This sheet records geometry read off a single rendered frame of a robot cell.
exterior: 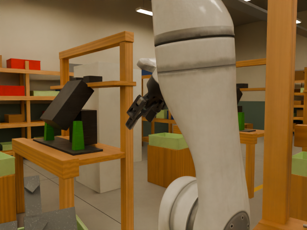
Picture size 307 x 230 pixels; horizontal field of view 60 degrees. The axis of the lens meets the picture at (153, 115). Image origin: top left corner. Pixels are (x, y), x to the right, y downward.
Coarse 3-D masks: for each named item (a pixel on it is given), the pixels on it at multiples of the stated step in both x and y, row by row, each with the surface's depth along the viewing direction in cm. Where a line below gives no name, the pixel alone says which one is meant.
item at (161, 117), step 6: (144, 72) 738; (150, 72) 722; (162, 114) 694; (168, 114) 676; (144, 120) 738; (156, 120) 701; (162, 120) 683; (168, 120) 667; (174, 120) 658; (144, 138) 748
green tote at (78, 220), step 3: (78, 219) 94; (78, 222) 92; (81, 222) 92; (78, 225) 92; (81, 225) 89; (84, 225) 89; (18, 228) 87; (21, 228) 87; (78, 228) 92; (81, 228) 89; (84, 228) 87
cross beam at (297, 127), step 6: (300, 126) 109; (306, 126) 108; (294, 132) 111; (300, 132) 109; (306, 132) 108; (294, 138) 111; (300, 138) 109; (306, 138) 108; (294, 144) 111; (300, 144) 109; (306, 144) 108
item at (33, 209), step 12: (24, 180) 83; (36, 180) 82; (24, 192) 82; (36, 192) 83; (36, 204) 82; (36, 216) 81; (48, 216) 82; (60, 216) 84; (72, 216) 85; (24, 228) 78; (48, 228) 81; (60, 228) 82; (72, 228) 84
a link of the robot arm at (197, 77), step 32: (160, 64) 30; (192, 64) 27; (224, 64) 28; (192, 96) 28; (224, 96) 28; (192, 128) 28; (224, 128) 29; (224, 160) 29; (224, 192) 29; (192, 224) 31; (224, 224) 30
